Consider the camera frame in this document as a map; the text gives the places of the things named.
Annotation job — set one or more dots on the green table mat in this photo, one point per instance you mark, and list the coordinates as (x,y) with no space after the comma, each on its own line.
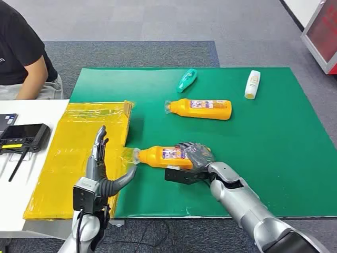
(263,157)

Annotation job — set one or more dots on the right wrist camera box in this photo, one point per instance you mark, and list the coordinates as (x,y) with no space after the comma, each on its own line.
(182,175)

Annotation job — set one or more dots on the orange bottle with clear cap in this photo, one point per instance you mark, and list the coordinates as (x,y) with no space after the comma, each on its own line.
(152,157)
(203,112)

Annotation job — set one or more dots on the yellow plastic-wrapped flat box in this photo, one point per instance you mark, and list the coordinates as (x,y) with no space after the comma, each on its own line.
(71,146)

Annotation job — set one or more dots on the black controller with antenna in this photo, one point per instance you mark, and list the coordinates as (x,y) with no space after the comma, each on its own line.
(26,136)

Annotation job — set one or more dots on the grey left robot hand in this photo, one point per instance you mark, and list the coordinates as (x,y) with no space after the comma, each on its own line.
(93,169)

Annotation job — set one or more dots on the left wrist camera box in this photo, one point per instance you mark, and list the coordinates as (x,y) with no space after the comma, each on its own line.
(84,195)

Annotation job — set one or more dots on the dark laptop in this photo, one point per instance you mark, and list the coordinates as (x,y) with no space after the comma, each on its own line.
(6,120)

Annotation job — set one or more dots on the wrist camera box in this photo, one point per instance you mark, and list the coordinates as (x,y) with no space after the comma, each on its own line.
(84,195)
(182,175)

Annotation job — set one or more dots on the red and white cabinet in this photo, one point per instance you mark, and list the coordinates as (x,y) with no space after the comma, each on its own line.
(322,35)

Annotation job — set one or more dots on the person's forearm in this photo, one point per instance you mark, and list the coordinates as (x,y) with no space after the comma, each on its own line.
(32,80)

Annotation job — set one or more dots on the teal plastic bottle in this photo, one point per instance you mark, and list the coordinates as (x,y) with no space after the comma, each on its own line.
(186,81)

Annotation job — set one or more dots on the white plastic bottle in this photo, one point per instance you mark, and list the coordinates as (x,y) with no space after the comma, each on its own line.
(252,85)

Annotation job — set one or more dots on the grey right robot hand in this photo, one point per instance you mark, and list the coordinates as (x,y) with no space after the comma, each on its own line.
(197,155)

